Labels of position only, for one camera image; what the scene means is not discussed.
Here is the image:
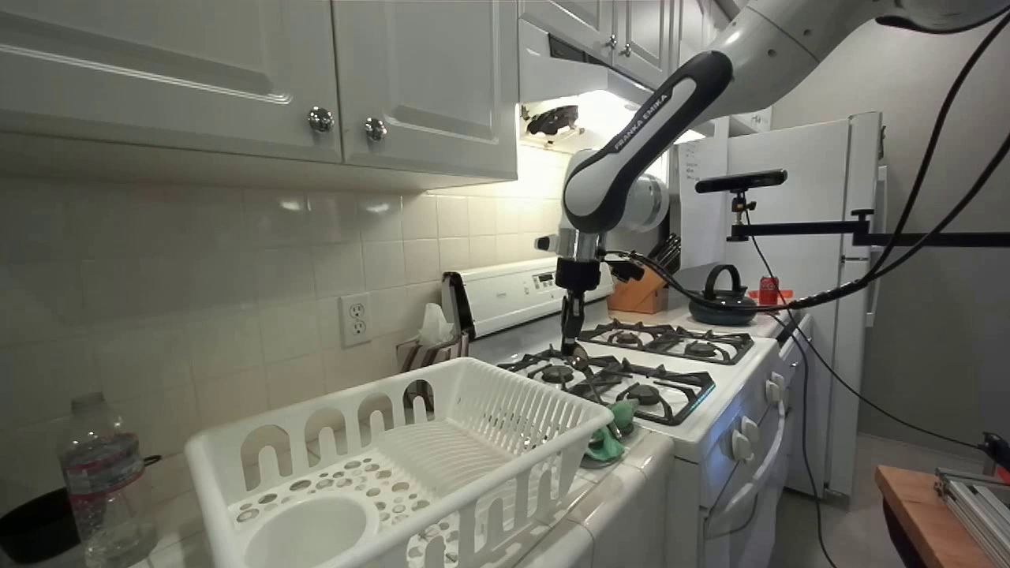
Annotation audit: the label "white range hood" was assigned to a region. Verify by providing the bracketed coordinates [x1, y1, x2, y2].
[517, 20, 730, 147]

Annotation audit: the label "white upper wall cabinets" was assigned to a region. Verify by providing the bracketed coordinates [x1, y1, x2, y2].
[0, 0, 740, 199]

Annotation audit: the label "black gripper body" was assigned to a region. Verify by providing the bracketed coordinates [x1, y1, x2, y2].
[552, 255, 606, 300]

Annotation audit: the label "black exterior camera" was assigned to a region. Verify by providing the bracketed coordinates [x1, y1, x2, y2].
[690, 168, 789, 199]

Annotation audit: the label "black pan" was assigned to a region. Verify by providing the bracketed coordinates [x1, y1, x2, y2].
[0, 453, 167, 566]

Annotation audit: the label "wooden knife block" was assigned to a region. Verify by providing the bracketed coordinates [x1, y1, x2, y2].
[606, 263, 675, 315]

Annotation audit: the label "white gas stove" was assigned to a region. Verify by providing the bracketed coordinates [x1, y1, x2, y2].
[457, 251, 813, 568]

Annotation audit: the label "clear plastic water bottle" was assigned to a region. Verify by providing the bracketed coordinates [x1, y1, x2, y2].
[56, 392, 161, 568]

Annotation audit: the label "metal base plate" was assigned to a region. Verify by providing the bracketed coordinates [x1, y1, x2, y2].
[932, 468, 1010, 568]

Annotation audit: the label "black kettle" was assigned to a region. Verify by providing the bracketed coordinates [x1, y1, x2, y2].
[687, 263, 760, 327]

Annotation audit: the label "white wall outlet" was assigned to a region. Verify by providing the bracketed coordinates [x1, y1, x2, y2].
[339, 286, 380, 351]

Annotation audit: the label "white refrigerator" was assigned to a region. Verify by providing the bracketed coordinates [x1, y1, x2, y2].
[671, 110, 890, 504]

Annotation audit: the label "white plastic dish rack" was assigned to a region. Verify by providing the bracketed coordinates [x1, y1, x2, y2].
[184, 354, 614, 568]

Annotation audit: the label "black camera mount rod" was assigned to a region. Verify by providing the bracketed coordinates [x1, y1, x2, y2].
[730, 210, 1010, 252]

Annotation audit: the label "wooden table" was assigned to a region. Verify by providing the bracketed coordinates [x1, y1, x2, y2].
[875, 460, 1010, 568]

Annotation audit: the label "green cloth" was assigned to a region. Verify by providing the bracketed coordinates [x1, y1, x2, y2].
[582, 395, 640, 468]

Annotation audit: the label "thick black cable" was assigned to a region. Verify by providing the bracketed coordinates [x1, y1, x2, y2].
[598, 2, 1010, 315]

